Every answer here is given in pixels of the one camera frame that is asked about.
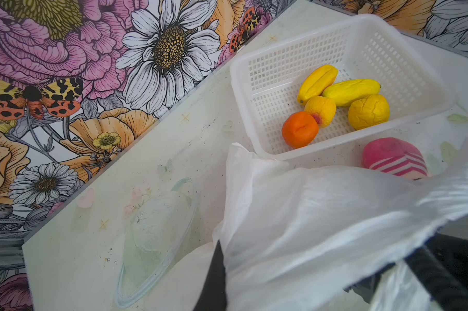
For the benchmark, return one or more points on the orange toy orange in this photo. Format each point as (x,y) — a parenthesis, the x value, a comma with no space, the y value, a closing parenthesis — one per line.
(299,130)

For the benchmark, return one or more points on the peach toy fruit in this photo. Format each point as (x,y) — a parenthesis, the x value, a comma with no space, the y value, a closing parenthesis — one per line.
(322,109)

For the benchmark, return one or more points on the yellow toy corn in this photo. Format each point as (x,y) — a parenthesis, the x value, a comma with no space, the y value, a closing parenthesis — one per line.
(345,93)

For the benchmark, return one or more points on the pink toy food piece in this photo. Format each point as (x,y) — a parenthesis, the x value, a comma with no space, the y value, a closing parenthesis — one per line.
(395,157)

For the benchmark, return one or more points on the yellow toy lemon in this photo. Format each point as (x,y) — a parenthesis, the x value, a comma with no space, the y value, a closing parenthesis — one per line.
(368,111)

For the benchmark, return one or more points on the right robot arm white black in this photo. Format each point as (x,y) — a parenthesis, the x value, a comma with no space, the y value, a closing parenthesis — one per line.
(434,276)

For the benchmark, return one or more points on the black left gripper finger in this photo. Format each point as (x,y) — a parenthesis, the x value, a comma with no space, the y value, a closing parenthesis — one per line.
(213,296)

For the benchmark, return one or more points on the white plastic bag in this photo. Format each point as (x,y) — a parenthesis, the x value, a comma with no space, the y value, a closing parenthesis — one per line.
(295,238)

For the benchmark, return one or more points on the yellow toy banana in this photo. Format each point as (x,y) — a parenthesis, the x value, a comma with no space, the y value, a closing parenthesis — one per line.
(316,83)

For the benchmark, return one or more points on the aluminium corner post left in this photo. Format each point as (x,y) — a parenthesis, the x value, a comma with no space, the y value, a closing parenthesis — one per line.
(11,253)

